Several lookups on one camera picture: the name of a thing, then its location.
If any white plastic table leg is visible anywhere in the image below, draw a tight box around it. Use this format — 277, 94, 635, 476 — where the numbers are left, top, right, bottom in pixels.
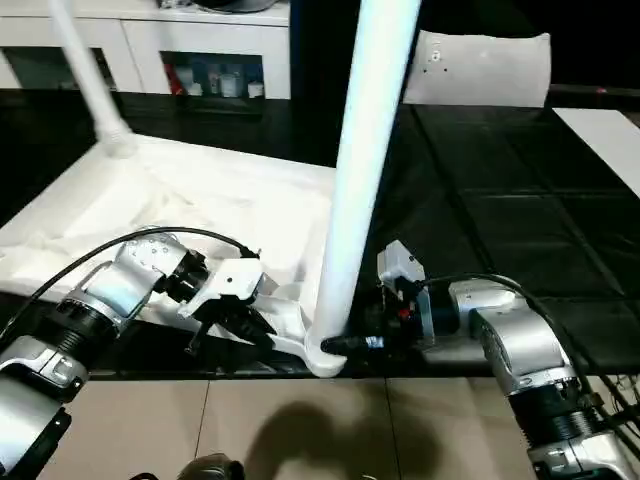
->
304, 0, 423, 363
47, 0, 138, 158

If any black work mat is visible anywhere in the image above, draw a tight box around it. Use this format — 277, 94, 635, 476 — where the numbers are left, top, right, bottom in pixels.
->
0, 88, 640, 379

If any black robot left foot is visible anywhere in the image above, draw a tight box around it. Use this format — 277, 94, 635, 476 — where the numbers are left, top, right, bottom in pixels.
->
178, 453, 247, 480

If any white plastic bag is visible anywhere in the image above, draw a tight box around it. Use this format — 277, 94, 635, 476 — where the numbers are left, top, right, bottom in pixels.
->
402, 30, 553, 109

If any white side table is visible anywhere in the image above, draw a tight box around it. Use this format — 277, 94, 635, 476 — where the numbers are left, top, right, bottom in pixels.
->
553, 106, 640, 198

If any black cabinet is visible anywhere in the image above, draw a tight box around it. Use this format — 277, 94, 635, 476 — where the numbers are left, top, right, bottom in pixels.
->
288, 0, 640, 106

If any white cabinet with glass doors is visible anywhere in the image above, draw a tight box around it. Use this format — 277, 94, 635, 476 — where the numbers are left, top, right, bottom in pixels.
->
0, 0, 294, 101

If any black bar with red mark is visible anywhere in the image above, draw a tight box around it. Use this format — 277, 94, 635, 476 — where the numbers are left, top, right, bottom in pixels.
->
550, 86, 640, 101

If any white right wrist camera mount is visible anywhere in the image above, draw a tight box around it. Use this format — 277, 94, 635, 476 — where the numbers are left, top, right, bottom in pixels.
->
376, 239, 437, 343

